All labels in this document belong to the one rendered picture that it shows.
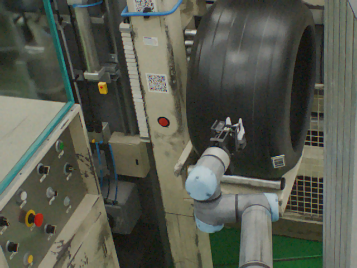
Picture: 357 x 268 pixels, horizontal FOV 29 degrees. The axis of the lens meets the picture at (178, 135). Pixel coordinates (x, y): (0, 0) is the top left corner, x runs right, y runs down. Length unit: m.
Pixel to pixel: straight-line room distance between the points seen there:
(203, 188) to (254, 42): 0.51
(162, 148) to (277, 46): 0.67
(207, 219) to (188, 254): 1.03
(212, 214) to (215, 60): 0.49
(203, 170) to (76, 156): 0.68
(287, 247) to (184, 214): 0.85
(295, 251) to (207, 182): 1.69
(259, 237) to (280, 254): 1.72
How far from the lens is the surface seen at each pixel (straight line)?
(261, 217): 1.71
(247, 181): 2.35
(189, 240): 2.76
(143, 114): 2.43
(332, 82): 1.09
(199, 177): 1.72
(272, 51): 2.01
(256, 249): 1.59
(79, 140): 2.27
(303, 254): 3.35
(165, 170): 2.55
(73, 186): 2.32
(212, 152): 1.80
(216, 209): 1.79
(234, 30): 2.06
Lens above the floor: 2.42
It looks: 36 degrees down
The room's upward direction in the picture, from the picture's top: 8 degrees counter-clockwise
